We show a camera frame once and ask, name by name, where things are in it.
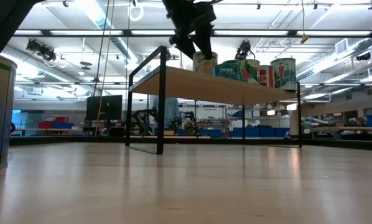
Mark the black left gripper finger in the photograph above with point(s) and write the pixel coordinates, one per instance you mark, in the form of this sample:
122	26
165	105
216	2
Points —
204	43
186	48

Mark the oranges label can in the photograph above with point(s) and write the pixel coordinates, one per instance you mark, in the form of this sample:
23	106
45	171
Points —
201	67

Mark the teal tuna fish can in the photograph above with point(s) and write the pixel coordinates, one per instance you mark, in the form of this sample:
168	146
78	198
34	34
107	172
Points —
226	72

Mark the watermelon label can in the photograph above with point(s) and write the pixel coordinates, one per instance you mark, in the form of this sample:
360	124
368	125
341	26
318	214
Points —
249	71

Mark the red tomatoes label can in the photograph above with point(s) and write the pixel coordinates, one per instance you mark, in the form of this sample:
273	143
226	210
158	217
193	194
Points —
267	76

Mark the teal white label can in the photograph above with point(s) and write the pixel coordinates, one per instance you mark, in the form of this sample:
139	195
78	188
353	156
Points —
284	74

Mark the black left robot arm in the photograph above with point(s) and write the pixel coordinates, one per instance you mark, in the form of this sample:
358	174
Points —
5	18

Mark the black background robot arm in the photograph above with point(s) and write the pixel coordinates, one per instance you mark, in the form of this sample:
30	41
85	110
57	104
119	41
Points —
142	121
187	118

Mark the person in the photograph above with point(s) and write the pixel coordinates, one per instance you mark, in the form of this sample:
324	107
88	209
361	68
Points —
171	110

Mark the small potted plant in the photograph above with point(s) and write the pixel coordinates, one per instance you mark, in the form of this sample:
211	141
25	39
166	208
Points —
189	127

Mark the white ceiling air vent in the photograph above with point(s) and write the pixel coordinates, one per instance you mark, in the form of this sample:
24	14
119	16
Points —
341	46

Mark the black ceiling-mounted device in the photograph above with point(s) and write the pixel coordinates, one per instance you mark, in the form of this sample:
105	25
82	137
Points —
363	56
46	53

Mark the red storage bin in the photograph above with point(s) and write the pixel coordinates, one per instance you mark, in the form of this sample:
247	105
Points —
53	120

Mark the background wooden table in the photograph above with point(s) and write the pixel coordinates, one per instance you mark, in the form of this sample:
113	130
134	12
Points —
360	128

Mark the black hanging camera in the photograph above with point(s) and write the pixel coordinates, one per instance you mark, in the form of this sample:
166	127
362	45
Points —
243	49

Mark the wooden shelf with black frame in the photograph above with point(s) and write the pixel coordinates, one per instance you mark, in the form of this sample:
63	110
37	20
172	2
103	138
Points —
204	88

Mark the black overhead frame beam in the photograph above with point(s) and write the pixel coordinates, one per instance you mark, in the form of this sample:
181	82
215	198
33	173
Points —
127	32

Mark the black metal table frame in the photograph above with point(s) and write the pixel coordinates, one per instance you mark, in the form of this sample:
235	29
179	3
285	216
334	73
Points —
80	141

